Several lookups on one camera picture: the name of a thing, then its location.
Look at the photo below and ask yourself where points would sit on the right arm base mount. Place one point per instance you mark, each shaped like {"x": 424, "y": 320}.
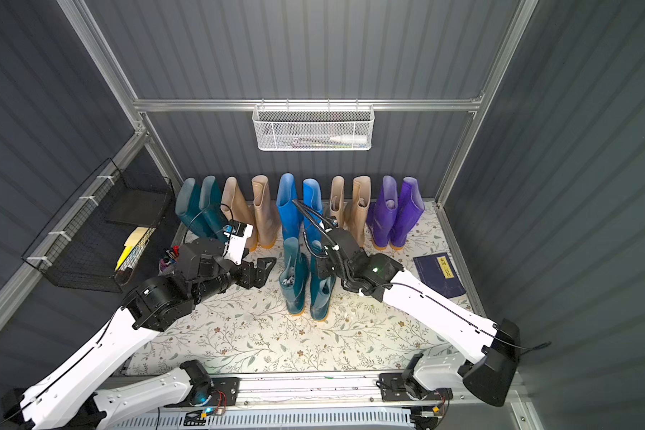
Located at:
{"x": 401, "y": 386}

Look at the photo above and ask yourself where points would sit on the dark blue book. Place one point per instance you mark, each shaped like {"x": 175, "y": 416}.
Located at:
{"x": 438, "y": 273}

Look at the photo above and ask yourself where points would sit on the white tube in basket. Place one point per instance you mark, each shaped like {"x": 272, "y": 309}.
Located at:
{"x": 350, "y": 139}

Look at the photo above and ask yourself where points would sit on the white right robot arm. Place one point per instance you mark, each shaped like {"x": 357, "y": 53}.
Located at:
{"x": 491, "y": 351}

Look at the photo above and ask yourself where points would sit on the purple boot front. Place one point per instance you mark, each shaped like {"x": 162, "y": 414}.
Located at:
{"x": 411, "y": 208}
{"x": 382, "y": 213}

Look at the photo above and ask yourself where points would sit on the black wire wall basket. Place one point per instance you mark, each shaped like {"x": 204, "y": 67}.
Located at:
{"x": 79, "y": 248}

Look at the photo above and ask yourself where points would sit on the teal boot front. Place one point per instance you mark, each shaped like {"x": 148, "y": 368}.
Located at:
{"x": 294, "y": 276}
{"x": 322, "y": 283}

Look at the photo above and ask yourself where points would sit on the dark teal boot back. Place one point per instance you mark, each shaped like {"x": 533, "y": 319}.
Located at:
{"x": 187, "y": 209}
{"x": 210, "y": 207}

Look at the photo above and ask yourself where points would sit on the pink pen cup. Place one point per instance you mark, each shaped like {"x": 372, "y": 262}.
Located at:
{"x": 169, "y": 259}

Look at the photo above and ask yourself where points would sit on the beige boot back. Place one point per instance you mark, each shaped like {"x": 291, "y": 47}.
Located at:
{"x": 337, "y": 200}
{"x": 357, "y": 209}
{"x": 266, "y": 214}
{"x": 234, "y": 207}

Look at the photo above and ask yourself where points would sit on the white wire mesh basket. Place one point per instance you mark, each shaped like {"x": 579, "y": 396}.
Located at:
{"x": 307, "y": 127}

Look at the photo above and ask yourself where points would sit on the yellow sticky notes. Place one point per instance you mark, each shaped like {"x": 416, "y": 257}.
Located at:
{"x": 134, "y": 247}

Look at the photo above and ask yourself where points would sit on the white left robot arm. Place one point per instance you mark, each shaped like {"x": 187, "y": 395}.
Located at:
{"x": 71, "y": 396}

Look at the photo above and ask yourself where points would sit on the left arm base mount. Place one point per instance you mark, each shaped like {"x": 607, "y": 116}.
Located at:
{"x": 222, "y": 392}

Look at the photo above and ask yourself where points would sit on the blue boot back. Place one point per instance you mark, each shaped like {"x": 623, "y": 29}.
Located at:
{"x": 291, "y": 218}
{"x": 312, "y": 197}

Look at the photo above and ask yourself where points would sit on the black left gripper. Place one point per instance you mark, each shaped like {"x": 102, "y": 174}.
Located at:
{"x": 242, "y": 274}

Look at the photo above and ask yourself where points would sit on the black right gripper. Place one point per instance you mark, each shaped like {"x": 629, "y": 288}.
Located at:
{"x": 328, "y": 267}

